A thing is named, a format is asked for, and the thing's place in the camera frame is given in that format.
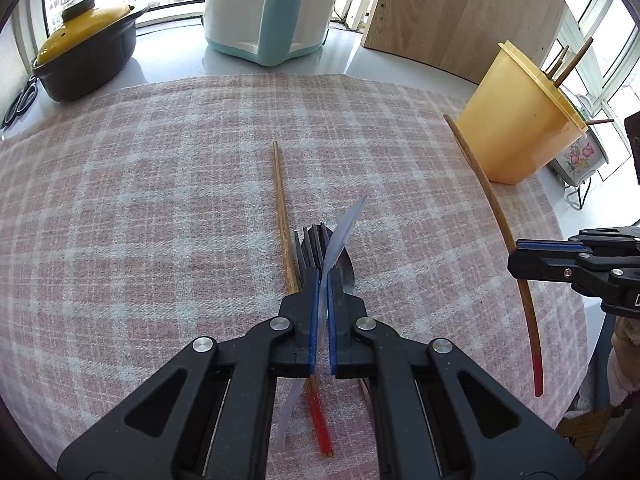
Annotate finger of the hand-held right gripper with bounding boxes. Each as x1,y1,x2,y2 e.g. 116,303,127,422
506,249,627,289
516,227,640,257

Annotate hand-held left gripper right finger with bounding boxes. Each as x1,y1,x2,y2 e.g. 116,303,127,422
326,280,586,480

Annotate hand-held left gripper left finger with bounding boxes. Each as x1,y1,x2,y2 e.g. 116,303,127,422
56,267,321,480

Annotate metal fork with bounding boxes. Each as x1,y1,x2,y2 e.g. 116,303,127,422
293,222,331,291

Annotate translucent plastic spoon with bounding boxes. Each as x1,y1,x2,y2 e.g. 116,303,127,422
276,196,367,451

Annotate yellow plastic container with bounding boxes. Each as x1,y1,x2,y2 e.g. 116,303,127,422
456,40,590,185

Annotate person's right forearm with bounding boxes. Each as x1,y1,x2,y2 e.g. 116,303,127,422
606,348,640,408

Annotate person's right hand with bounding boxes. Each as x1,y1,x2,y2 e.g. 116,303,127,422
611,316,640,350

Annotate floral white rice cooker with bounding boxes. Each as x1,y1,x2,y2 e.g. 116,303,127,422
552,92,611,188

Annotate pink plaid cloth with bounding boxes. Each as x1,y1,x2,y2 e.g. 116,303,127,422
0,74,588,480

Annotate light wooden board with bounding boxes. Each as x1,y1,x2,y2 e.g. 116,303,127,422
360,0,573,86

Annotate black pot with yellow lid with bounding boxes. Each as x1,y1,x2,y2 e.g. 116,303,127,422
31,0,151,103

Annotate black scissors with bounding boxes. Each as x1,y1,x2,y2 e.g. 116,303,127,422
2,75,40,130

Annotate black power cable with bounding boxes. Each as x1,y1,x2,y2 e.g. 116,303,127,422
552,167,593,211

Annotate white electric cooker teal handle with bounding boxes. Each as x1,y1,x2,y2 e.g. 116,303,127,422
202,0,349,67

